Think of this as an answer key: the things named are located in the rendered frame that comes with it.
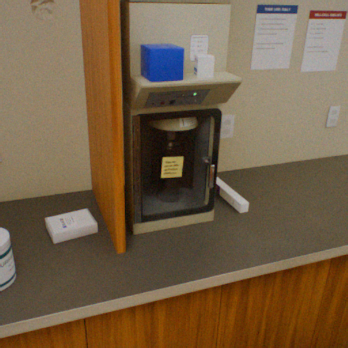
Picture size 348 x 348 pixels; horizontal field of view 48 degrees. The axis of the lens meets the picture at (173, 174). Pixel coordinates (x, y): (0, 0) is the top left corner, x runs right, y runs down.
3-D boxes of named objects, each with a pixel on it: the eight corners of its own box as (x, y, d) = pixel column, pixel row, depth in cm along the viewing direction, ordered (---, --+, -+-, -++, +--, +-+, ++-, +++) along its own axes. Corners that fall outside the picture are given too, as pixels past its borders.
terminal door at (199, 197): (135, 223, 139) (133, 114, 122) (213, 210, 149) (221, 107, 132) (136, 224, 139) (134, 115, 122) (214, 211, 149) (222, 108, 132)
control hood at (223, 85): (130, 108, 121) (129, 75, 117) (223, 101, 132) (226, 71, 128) (141, 118, 112) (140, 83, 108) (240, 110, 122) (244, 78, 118)
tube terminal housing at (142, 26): (117, 202, 163) (109, -1, 130) (189, 191, 173) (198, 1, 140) (132, 234, 142) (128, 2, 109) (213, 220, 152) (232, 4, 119)
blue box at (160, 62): (140, 75, 118) (140, 43, 114) (171, 73, 121) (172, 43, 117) (150, 82, 109) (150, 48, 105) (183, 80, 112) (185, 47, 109)
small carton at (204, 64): (194, 74, 121) (194, 54, 119) (209, 74, 122) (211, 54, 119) (196, 77, 117) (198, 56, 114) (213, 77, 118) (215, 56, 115)
